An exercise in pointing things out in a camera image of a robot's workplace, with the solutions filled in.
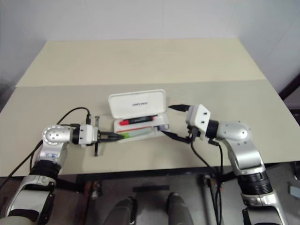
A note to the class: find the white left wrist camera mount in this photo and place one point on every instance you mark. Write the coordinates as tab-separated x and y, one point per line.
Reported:
87	134

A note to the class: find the black metal frame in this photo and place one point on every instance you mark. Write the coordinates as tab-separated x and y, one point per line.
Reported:
290	85

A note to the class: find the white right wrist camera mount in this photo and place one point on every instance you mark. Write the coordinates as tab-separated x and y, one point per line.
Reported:
199	116

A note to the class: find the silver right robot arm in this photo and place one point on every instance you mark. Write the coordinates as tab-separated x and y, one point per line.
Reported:
236	133

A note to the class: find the black marker with red cap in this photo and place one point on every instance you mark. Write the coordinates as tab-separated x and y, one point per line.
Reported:
138	120

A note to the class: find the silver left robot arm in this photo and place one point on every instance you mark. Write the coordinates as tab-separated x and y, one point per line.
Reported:
56	136

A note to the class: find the black table frame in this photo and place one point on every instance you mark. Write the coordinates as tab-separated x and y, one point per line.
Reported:
68	186

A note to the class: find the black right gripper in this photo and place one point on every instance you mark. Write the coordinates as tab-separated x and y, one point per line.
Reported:
194	134

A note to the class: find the dark grey rounded shape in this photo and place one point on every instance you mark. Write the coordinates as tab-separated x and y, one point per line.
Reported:
124	212
181	209

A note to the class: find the pale highlighter with green cap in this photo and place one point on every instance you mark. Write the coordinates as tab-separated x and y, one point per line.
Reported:
138	132

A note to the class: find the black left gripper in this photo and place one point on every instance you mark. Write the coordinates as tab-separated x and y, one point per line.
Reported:
96	150

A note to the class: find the small grey sharpener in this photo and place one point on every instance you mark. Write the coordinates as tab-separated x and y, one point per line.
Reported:
161	127

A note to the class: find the black strip on floor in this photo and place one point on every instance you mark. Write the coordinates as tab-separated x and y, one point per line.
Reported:
151	188

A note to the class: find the small light blue object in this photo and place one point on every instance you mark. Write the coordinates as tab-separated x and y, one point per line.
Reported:
293	191

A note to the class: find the rusty metal table leg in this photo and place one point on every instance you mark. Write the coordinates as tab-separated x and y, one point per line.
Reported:
92	192
208	189

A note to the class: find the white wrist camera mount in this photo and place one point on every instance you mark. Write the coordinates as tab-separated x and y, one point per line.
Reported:
199	116
87	134

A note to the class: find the white plastic pencil case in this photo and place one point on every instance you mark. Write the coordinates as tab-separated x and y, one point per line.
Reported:
137	103

